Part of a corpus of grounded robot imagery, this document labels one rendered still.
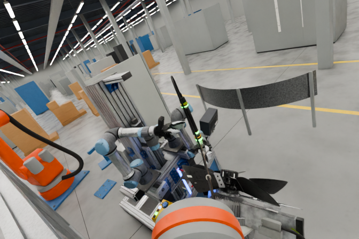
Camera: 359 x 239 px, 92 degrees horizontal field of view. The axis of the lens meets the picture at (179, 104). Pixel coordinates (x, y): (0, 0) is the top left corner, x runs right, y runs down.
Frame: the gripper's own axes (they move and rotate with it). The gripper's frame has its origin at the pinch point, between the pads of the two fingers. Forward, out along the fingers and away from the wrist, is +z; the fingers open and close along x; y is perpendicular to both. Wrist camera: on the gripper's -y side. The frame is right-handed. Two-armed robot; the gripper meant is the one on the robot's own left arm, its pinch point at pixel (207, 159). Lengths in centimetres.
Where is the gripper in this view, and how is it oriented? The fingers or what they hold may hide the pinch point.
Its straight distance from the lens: 149.7
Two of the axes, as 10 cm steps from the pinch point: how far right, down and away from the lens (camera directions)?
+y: 9.9, -1.2, 1.0
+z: 1.5, 4.6, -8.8
